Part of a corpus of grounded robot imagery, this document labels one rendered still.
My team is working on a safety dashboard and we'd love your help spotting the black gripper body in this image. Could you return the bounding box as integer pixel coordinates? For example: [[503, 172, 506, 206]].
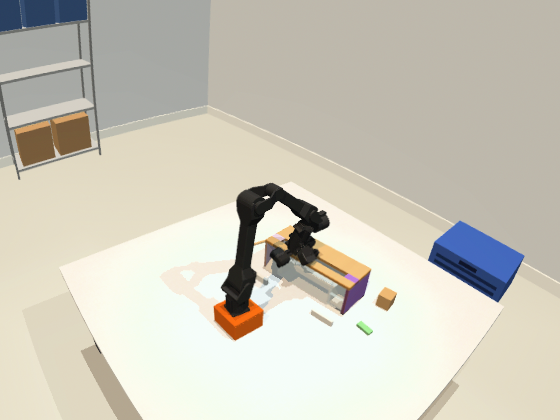
[[270, 232, 316, 266]]

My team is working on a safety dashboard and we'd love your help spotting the green rectangular bar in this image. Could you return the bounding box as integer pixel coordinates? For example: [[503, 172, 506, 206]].
[[356, 321, 373, 335]]

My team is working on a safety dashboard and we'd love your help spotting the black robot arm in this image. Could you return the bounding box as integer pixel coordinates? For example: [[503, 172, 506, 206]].
[[221, 183, 331, 317]]

